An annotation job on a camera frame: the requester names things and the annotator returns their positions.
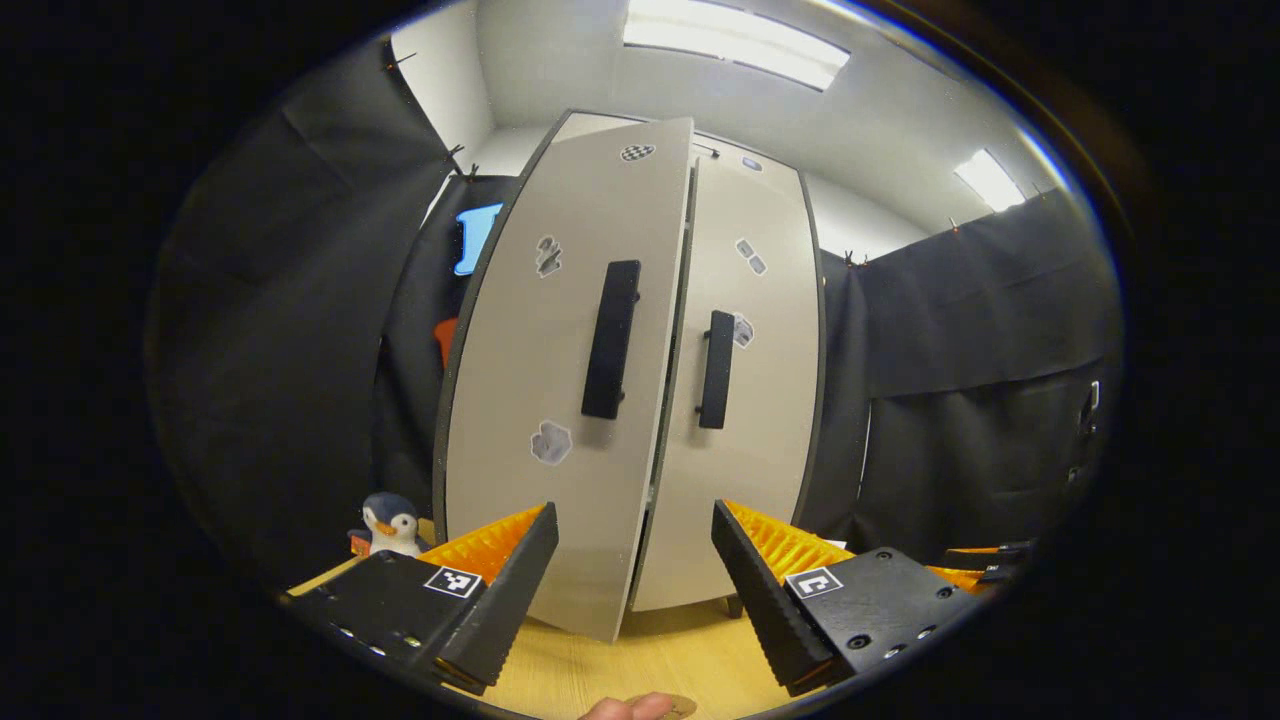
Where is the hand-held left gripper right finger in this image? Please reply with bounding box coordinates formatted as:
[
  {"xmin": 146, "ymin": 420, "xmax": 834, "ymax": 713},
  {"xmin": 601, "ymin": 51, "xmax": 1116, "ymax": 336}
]
[{"xmin": 712, "ymin": 498, "xmax": 988, "ymax": 698}]

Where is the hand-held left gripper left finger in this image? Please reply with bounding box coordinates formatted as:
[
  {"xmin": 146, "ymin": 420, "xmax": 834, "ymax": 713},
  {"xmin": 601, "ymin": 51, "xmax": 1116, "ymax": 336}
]
[{"xmin": 285, "ymin": 503, "xmax": 561, "ymax": 698}]

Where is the white cabinet door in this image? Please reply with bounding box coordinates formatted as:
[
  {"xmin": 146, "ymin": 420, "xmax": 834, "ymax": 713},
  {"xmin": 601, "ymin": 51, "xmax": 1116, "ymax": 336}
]
[
  {"xmin": 432, "ymin": 117, "xmax": 697, "ymax": 644},
  {"xmin": 629, "ymin": 150, "xmax": 827, "ymax": 614}
]

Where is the round cork coaster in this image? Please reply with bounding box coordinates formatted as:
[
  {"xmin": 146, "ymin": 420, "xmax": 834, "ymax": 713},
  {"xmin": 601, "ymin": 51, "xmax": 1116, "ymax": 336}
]
[{"xmin": 624, "ymin": 692, "xmax": 699, "ymax": 720}]

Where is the penguin plush toy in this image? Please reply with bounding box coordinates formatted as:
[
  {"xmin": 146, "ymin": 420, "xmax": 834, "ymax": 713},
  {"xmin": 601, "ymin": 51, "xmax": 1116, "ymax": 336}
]
[{"xmin": 347, "ymin": 491, "xmax": 427, "ymax": 560}]

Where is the white cabinet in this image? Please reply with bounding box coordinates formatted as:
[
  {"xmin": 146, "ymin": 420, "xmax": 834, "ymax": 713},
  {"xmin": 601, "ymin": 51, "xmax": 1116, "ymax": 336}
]
[{"xmin": 432, "ymin": 108, "xmax": 830, "ymax": 621}]

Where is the black backdrop cloth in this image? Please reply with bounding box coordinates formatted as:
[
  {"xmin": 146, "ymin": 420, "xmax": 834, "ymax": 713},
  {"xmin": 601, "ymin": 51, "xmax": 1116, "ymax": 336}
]
[{"xmin": 145, "ymin": 40, "xmax": 1123, "ymax": 593}]

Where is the small ceiling light panel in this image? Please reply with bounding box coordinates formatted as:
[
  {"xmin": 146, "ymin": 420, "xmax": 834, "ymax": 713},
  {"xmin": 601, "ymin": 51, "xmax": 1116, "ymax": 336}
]
[{"xmin": 952, "ymin": 147, "xmax": 1030, "ymax": 214}]

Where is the white cabinet drawer front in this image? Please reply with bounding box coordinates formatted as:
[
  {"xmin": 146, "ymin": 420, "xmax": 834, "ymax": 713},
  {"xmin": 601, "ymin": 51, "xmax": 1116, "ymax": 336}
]
[{"xmin": 556, "ymin": 109, "xmax": 803, "ymax": 179}]

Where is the large ceiling light panel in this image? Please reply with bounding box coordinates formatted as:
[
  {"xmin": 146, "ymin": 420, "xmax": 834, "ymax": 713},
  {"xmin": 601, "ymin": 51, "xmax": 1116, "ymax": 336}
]
[{"xmin": 621, "ymin": 0, "xmax": 852, "ymax": 92}]

